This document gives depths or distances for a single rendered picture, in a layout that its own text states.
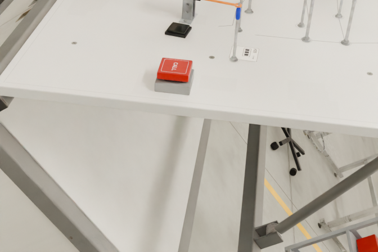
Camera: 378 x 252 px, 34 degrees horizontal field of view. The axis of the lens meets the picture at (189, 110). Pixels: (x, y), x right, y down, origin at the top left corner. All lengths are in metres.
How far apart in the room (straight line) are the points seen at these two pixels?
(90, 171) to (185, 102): 0.36
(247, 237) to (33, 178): 0.47
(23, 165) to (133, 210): 0.32
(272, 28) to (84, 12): 0.36
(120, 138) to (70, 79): 0.40
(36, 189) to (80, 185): 0.12
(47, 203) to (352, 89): 0.56
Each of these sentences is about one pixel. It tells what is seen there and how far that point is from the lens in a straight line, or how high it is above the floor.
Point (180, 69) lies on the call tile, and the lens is 0.95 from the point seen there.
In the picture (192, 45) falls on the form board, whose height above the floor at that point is 1.11.
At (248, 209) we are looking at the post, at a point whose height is 0.98.
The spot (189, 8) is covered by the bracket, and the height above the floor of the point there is 1.11.
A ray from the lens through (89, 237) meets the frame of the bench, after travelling 1.17.
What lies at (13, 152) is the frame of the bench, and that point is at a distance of 1.09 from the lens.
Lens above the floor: 1.49
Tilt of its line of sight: 23 degrees down
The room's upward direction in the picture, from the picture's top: 65 degrees clockwise
